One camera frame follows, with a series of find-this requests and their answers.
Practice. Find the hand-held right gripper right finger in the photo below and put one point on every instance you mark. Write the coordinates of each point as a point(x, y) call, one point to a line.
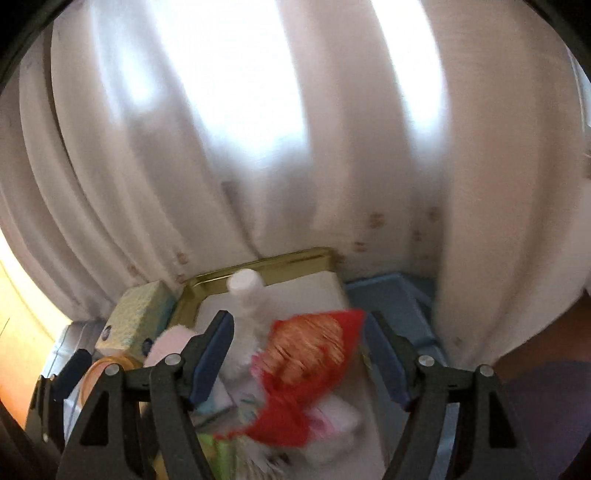
point(388, 364)

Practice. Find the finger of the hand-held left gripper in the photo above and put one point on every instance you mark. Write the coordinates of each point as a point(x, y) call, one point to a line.
point(71, 369)

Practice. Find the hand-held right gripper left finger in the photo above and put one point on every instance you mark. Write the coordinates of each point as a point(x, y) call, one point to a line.
point(212, 360)

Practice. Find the pink fluffy roll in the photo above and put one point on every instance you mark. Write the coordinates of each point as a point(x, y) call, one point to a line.
point(171, 344)

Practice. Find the white bandage roll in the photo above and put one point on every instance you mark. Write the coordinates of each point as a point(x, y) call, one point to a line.
point(247, 295)

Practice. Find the red embroidered pouch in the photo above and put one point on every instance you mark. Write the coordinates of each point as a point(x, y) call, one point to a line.
point(300, 360)

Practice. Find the green tissue pack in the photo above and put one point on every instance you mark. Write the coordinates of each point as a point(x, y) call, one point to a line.
point(221, 457)

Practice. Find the gold metal tray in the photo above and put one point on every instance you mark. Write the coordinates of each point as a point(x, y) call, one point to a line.
point(304, 286)

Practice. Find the round gold tin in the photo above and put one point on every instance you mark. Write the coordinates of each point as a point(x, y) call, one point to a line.
point(99, 369)

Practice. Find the blue checked cloth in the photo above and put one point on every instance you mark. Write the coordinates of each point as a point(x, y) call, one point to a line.
point(392, 300)

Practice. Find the yellow patterned tissue box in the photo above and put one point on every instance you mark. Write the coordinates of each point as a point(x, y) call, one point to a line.
point(134, 318)

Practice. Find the floral cream curtain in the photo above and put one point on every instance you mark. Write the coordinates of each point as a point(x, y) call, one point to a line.
point(277, 138)

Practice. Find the wooden frame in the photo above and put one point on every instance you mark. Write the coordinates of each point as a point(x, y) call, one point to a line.
point(23, 323)

